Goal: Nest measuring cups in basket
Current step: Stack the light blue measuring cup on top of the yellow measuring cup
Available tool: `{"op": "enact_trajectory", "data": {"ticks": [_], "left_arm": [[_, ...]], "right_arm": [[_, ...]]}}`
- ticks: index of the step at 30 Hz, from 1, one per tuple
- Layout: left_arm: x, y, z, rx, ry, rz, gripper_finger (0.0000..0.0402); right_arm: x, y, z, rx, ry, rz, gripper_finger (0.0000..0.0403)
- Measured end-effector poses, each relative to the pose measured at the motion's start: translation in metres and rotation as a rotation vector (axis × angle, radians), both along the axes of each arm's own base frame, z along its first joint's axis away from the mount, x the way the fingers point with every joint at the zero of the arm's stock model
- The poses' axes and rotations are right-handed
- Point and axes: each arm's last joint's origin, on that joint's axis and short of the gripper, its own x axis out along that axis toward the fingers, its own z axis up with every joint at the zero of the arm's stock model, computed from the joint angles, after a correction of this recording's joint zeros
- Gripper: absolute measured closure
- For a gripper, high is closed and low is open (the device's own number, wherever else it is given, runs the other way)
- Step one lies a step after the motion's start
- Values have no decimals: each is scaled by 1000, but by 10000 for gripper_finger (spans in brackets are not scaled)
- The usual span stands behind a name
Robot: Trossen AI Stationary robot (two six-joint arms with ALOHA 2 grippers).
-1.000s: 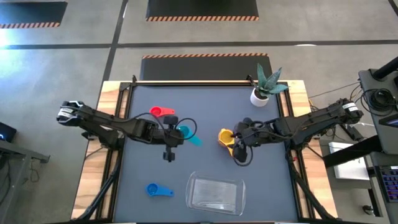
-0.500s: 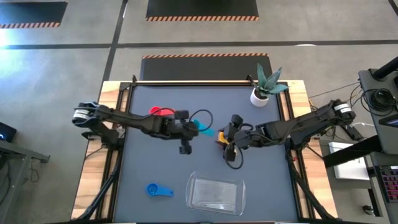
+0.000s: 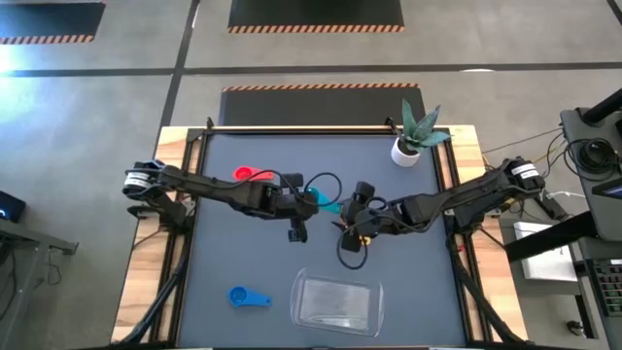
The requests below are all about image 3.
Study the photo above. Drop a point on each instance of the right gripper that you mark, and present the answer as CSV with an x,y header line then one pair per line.
x,y
376,216

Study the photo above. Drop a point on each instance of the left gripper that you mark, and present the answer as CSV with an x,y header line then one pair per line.
x,y
286,201

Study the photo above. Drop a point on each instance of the teal measuring cup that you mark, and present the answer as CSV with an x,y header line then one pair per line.
x,y
333,208

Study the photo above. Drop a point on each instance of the red measuring cup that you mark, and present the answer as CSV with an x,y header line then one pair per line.
x,y
243,173

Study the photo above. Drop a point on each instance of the blue measuring cup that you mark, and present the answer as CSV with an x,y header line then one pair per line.
x,y
238,295

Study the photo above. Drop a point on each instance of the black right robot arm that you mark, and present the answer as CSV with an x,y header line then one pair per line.
x,y
461,199

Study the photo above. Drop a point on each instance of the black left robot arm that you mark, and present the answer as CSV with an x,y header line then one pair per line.
x,y
204,187

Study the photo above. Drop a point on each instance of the clear plastic basket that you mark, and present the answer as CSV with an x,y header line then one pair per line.
x,y
335,301

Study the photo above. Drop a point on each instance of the white round plant pot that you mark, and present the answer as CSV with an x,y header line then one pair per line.
x,y
403,158

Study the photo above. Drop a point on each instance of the black hazard-striped floor mat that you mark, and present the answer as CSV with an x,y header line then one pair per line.
x,y
316,104
48,19
316,12

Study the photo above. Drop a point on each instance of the green striped succulent plant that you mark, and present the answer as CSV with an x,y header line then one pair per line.
x,y
423,131

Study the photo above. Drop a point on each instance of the dark grey computer desk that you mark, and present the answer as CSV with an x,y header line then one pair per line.
x,y
578,126

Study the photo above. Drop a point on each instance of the computer monitor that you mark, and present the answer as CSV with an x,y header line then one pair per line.
x,y
610,188

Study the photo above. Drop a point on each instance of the black computer keyboard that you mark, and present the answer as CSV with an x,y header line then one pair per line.
x,y
607,287

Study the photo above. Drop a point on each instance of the black screen device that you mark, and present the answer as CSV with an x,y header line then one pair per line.
x,y
10,206

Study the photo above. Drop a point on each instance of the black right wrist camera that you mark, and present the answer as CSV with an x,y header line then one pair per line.
x,y
351,241

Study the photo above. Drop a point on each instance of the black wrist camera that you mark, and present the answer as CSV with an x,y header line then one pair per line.
x,y
351,241
297,233

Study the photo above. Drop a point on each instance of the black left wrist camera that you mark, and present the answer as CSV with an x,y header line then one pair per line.
x,y
297,233

